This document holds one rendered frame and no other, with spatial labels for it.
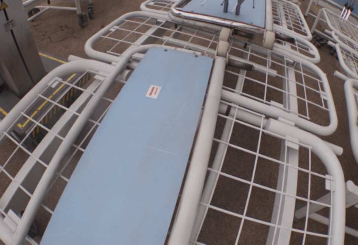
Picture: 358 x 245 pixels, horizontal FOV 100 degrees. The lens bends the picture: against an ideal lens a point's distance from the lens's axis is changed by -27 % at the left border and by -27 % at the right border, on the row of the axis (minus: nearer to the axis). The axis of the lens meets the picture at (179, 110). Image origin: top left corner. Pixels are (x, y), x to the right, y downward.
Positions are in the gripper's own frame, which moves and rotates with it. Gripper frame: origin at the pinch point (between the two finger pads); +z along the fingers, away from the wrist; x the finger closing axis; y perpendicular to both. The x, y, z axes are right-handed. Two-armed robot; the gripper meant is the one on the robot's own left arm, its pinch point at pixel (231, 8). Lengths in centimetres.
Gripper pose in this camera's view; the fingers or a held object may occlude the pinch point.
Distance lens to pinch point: 86.6
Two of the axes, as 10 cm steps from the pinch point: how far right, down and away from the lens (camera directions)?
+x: -9.2, -3.0, 2.6
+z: -0.1, 6.7, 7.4
